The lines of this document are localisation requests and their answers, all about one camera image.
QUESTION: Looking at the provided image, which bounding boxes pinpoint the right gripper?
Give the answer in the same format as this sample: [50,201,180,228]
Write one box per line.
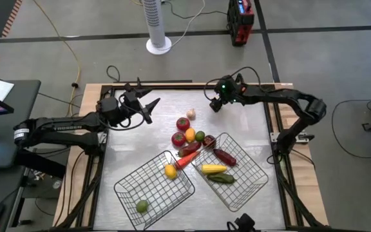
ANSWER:
[209,75,247,113]

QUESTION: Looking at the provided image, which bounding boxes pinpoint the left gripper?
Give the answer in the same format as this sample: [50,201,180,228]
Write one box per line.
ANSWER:
[120,84,161,125]

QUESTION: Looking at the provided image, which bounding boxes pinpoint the dark red apple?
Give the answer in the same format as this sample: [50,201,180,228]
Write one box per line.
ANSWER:
[202,134,217,149]

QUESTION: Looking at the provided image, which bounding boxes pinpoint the red tomato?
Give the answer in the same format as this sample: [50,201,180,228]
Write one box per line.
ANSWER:
[171,131,187,148]
[176,117,191,131]

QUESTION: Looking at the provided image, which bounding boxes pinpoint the red chili pepper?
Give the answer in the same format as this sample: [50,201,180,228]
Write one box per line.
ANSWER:
[176,141,202,158]

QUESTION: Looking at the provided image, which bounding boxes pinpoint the dark red sweet potato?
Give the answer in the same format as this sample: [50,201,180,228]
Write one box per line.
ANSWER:
[213,148,238,168]

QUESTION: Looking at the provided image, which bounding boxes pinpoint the yellow corn cob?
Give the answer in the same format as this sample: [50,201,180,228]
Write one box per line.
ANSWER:
[201,164,228,175]

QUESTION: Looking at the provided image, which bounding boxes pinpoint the green cucumber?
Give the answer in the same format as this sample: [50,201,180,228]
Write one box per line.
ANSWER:
[207,173,236,184]

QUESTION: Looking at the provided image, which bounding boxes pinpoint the yellow lemon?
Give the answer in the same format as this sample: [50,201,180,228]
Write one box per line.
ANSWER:
[164,164,178,180]

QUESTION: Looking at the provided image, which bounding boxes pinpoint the orange carrot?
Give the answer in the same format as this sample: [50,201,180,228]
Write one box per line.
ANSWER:
[175,150,201,171]

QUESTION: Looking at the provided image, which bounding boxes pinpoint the white tower fan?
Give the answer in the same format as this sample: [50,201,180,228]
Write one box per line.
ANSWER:
[141,0,173,55]

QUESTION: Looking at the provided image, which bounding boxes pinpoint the red black power station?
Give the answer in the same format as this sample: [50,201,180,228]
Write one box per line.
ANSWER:
[226,0,255,47]

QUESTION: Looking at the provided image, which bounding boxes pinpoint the black desk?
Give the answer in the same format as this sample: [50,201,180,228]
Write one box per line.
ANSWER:
[0,79,41,170]

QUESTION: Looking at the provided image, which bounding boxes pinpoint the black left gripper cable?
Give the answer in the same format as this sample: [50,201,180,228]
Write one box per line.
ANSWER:
[117,93,147,131]

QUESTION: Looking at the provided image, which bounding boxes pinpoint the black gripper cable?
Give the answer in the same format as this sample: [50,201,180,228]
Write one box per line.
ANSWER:
[117,93,147,131]
[204,66,263,101]

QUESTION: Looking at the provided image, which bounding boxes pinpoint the black cable loop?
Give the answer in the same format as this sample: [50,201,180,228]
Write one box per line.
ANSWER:
[106,65,121,83]

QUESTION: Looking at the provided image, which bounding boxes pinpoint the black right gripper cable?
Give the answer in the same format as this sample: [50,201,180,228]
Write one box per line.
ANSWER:
[204,66,263,101]

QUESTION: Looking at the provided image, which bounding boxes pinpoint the black table frame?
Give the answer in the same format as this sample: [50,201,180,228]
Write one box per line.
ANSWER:
[56,82,325,232]

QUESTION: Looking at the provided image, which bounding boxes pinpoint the yellow cable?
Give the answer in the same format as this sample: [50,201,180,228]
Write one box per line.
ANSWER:
[32,0,82,117]

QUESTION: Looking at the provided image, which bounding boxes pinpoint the bronze wire basket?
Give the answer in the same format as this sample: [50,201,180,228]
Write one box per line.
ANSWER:
[191,131,269,213]

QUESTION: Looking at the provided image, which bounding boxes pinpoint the black wire basket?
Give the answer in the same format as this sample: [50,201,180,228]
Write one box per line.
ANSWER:
[113,150,196,231]

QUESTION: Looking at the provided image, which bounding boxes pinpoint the white fan cable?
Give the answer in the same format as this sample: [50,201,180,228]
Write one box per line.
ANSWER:
[159,0,206,50]

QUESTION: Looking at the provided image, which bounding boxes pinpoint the black power cable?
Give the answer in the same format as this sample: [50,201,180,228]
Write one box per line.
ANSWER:
[162,0,229,20]

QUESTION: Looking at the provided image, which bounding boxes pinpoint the black floor cable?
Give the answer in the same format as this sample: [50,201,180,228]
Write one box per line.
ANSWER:
[330,99,371,159]

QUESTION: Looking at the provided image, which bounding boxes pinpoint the black table-level camera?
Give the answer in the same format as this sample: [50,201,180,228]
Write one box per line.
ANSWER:
[226,212,257,232]

